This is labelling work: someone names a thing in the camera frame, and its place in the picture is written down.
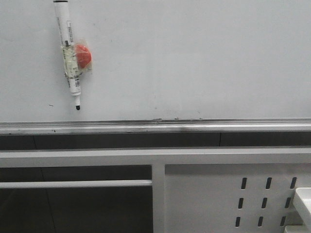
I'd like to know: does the red round magnet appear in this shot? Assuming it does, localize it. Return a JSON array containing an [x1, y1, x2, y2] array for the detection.
[[75, 44, 92, 69]]

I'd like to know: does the white whiteboard marker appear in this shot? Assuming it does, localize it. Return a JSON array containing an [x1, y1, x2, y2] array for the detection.
[[53, 0, 81, 111]]

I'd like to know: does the white whiteboard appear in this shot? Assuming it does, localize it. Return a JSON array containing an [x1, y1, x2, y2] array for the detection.
[[0, 0, 311, 122]]

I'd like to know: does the white perforated pegboard panel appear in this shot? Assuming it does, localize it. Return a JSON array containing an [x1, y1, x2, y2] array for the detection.
[[165, 164, 311, 233]]

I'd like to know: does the white upper plastic tray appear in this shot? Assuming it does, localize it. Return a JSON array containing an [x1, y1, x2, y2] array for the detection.
[[293, 187, 311, 232]]

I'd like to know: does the white plastic tray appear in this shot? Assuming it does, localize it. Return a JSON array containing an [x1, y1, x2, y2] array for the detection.
[[284, 225, 311, 233], [293, 187, 311, 232]]

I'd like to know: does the white lower plastic tray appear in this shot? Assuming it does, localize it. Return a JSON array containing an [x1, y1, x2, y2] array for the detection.
[[284, 225, 311, 233]]

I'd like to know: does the white metal stand frame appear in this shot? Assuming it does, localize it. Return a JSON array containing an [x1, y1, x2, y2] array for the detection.
[[0, 148, 311, 233]]

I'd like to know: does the aluminium whiteboard tray rail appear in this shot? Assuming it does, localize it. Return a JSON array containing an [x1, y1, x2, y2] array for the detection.
[[0, 118, 311, 136]]

